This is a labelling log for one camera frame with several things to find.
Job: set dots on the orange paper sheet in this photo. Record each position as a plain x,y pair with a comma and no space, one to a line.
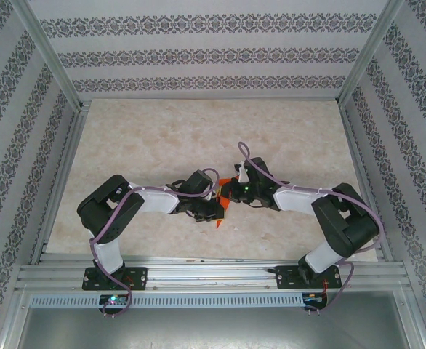
223,203

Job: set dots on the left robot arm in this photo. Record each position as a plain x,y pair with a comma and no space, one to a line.
158,201

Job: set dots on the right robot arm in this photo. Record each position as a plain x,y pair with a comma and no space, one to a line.
293,200

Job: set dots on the grey metal sheet tray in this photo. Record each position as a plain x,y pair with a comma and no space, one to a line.
213,331

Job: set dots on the circuit board with lights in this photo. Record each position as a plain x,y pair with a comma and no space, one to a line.
314,299
113,300

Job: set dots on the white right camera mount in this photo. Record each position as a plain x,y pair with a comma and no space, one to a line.
243,173

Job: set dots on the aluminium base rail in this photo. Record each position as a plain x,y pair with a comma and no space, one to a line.
213,272

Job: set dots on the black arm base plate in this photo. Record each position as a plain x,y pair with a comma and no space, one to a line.
138,278
285,278

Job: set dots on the aluminium side rail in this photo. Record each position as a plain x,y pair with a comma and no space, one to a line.
356,145
57,189

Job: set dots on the aluminium frame post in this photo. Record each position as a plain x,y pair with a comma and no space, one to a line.
47,54
369,54

